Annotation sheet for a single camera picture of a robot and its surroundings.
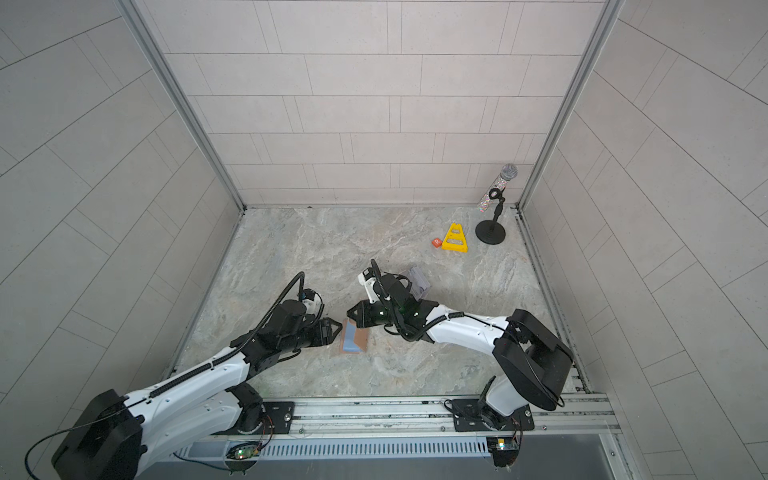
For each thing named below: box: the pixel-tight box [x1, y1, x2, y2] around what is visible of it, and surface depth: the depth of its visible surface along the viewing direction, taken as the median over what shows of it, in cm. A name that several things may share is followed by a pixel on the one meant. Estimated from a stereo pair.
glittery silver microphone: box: [477, 163, 519, 213], surface depth 93 cm
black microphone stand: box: [475, 186, 506, 245], surface depth 110 cm
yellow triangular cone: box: [441, 223, 468, 253], surface depth 108 cm
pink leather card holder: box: [340, 318, 369, 354], surface depth 84 cm
